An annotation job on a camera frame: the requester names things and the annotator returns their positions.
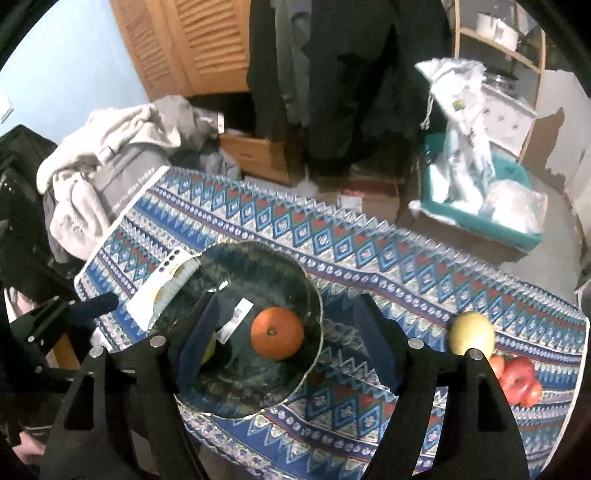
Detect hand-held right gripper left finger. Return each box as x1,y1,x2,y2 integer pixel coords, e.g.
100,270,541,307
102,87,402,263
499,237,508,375
39,291,222,480

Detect grey clothing pile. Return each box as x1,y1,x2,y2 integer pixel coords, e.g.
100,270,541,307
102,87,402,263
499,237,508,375
152,95,241,181

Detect wooden drawer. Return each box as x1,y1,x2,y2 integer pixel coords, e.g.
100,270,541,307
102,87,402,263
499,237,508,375
217,131,296,185

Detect light grey fleece towel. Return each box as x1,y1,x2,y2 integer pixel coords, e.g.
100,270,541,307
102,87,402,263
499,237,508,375
36,104,185,250

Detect wooden chair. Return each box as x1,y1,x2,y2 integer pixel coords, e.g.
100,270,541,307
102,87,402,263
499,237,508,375
108,0,259,100

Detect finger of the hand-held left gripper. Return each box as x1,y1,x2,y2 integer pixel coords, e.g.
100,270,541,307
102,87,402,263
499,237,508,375
7,292,120,344

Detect wooden shelf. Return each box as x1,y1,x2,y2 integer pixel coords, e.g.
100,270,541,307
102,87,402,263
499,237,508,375
452,0,548,162

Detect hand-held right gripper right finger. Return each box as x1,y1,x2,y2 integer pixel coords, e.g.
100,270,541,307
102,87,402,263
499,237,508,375
353,293,529,480

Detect white pot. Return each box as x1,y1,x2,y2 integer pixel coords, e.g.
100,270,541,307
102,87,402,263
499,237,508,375
475,11,522,49

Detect grey printed garment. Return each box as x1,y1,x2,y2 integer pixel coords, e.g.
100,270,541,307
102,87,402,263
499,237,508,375
44,143,171,259

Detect orange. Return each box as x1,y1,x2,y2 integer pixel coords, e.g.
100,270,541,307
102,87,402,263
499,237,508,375
250,307,305,361

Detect cardboard box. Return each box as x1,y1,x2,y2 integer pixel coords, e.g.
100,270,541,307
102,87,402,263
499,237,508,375
318,175,402,224

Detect white plastic bag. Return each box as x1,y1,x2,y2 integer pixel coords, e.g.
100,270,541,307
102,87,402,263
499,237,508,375
414,58,497,204

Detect dark green glass bowl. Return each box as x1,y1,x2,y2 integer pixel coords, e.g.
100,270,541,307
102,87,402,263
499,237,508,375
168,240,324,420

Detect clear plastic bag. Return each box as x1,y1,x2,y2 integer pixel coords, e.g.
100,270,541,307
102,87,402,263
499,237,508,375
480,179,548,234

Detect hanging dark clothes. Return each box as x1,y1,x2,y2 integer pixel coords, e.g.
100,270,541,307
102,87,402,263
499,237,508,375
245,0,455,174

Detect white smartphone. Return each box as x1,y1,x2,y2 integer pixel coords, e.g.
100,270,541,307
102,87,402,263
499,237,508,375
127,248,201,332

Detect red apple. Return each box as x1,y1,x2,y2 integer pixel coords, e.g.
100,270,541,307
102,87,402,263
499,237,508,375
501,355,539,407

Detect blue patterned tablecloth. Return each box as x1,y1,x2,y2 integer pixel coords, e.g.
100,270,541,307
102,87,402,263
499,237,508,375
74,166,591,480

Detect white patterned box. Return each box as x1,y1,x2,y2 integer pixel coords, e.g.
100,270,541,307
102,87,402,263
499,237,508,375
482,88,539,153

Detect teal plastic bin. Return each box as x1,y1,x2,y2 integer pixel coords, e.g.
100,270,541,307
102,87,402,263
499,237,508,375
409,134,546,252

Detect black bag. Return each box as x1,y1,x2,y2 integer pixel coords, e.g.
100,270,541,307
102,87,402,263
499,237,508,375
0,124,79,301

